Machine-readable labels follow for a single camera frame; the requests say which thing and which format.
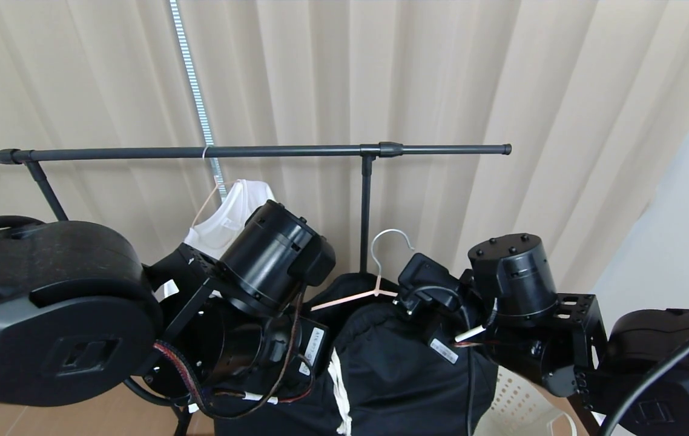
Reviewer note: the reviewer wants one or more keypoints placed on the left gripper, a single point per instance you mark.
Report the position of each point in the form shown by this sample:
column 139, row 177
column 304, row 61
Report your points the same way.
column 296, row 345

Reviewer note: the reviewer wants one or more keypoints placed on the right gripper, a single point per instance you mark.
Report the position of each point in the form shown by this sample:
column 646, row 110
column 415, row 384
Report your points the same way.
column 465, row 339

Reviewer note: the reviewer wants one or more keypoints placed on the black garment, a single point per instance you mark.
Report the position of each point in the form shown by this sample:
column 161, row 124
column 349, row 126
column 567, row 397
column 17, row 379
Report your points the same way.
column 393, row 375

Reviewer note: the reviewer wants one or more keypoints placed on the pink clothes hanger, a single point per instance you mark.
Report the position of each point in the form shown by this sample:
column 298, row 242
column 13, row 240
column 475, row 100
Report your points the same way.
column 204, row 152
column 375, row 266

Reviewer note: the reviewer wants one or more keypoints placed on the white garment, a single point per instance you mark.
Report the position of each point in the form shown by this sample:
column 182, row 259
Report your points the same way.
column 241, row 206

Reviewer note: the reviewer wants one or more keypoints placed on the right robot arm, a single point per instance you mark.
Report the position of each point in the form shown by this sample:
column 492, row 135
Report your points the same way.
column 514, row 272

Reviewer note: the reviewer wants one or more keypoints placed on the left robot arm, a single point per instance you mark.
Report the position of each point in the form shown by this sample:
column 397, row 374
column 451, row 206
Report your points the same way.
column 48, row 315

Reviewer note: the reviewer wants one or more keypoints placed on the white laundry basket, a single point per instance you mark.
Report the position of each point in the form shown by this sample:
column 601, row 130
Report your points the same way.
column 520, row 406

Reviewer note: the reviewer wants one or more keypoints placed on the black clothes rack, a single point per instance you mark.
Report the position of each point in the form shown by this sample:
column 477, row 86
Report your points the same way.
column 320, row 149

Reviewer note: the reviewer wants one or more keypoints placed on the beige curtain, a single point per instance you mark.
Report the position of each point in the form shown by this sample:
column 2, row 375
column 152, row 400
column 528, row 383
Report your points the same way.
column 441, row 72

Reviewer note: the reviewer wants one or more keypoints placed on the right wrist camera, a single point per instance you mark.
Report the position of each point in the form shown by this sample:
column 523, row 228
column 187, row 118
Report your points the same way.
column 426, row 275

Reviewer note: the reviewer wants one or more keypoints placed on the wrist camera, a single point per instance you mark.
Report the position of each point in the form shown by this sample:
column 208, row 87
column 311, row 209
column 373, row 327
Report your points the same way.
column 317, row 260
column 426, row 275

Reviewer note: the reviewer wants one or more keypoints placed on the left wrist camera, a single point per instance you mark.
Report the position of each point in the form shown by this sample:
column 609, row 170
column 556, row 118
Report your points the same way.
column 317, row 260

